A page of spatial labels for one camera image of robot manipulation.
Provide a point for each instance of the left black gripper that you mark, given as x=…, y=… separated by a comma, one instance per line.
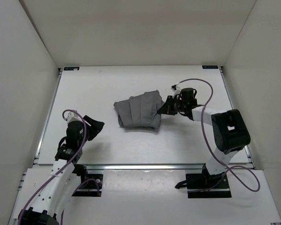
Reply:
x=96, y=126

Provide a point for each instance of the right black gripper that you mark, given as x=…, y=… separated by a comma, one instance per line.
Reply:
x=166, y=107

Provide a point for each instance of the grey pleated skirt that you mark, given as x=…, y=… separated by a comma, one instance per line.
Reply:
x=140, y=111

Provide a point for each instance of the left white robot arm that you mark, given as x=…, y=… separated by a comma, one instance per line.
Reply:
x=67, y=176

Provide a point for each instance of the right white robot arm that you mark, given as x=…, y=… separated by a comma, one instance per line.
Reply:
x=229, y=130

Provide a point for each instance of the right blue table label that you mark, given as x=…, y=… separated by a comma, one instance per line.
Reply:
x=209, y=67

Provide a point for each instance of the blue table label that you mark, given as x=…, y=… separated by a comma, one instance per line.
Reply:
x=71, y=68
x=209, y=67

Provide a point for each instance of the left blue table label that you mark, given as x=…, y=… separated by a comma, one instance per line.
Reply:
x=71, y=68

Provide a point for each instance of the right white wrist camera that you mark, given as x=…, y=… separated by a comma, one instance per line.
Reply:
x=176, y=89

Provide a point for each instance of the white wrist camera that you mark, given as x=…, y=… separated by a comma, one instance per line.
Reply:
x=70, y=116
x=176, y=89

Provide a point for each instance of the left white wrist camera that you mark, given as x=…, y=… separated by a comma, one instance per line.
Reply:
x=70, y=116

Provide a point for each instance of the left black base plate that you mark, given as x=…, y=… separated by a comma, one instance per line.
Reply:
x=93, y=188

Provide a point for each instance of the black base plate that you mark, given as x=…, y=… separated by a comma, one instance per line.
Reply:
x=198, y=187
x=93, y=188

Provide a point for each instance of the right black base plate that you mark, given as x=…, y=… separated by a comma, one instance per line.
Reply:
x=198, y=187

